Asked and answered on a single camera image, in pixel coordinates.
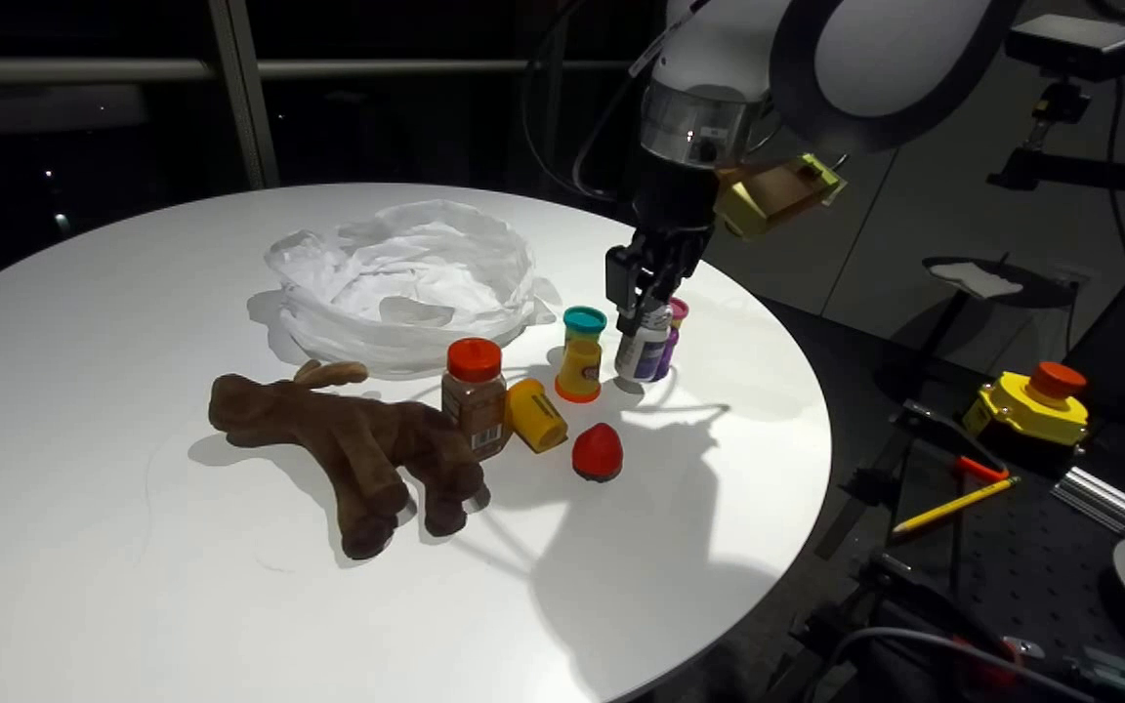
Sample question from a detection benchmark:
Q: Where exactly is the black camera box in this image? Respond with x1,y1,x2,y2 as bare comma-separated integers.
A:
1004,10,1125,82

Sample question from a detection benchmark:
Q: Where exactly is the white plastic bag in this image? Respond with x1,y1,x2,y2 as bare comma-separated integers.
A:
263,196,559,369

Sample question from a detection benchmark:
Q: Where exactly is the black camera stand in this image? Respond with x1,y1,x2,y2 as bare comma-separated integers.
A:
990,75,1125,204

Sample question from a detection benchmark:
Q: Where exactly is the red toy ball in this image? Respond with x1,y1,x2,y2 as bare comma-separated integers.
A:
569,416,629,484

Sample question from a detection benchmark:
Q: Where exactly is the brown spice jar red lid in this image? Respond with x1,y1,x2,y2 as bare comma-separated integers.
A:
439,336,513,459

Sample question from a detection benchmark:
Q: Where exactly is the yellow emergency stop button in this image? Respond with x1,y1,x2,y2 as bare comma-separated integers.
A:
963,356,1094,451

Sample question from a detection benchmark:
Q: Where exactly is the aluminium rail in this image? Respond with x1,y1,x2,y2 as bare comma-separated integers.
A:
1058,459,1125,530

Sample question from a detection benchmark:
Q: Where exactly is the red handled tool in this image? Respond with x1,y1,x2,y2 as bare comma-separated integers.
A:
950,450,1016,488

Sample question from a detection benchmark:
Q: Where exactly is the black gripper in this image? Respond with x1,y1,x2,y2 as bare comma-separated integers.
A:
603,159,722,390

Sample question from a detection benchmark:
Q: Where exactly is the grey metal railing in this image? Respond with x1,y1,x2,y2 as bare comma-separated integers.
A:
0,56,638,90

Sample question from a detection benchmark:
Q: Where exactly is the white pill bottle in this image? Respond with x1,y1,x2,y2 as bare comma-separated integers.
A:
615,315,676,390

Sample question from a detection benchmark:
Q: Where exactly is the black floor cable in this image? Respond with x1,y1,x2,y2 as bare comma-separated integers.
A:
827,622,1103,703

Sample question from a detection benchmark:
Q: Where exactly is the yellow plastic tub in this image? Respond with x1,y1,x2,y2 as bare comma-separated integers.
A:
504,375,569,457

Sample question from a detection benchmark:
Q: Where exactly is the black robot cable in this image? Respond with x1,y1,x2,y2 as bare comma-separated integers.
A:
520,0,673,217

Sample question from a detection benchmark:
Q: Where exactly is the brown plush moose toy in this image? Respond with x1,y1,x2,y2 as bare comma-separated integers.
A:
205,356,496,562

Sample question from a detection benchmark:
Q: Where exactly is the yellow pencil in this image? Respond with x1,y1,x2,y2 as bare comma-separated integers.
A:
886,471,1025,544

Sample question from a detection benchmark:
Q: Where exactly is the grey window frame post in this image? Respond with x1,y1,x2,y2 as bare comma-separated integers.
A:
205,0,287,196

